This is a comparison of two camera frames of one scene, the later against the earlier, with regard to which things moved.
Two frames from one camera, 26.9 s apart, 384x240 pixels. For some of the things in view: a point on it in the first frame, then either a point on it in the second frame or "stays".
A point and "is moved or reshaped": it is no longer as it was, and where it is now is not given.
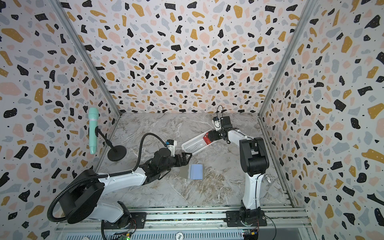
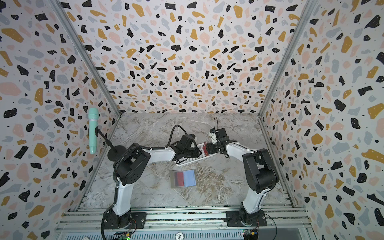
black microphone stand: (117, 153) stays
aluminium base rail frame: (214, 223) stays
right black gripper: (216, 135) to (211, 148)
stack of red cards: (206, 139) to (205, 149)
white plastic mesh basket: (196, 144) is moved or reshaped
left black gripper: (178, 156) to (198, 152)
